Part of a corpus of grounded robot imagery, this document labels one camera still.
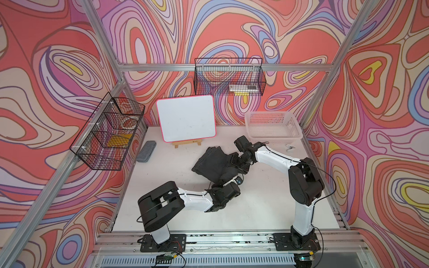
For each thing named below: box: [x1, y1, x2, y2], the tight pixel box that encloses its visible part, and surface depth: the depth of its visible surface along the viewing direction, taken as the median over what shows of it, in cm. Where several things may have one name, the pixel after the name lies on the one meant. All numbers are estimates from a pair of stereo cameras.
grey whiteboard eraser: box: [136, 140, 157, 163], surface depth 104 cm
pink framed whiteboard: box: [156, 94, 217, 143], surface depth 106 cm
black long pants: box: [191, 146, 239, 184], surface depth 98 cm
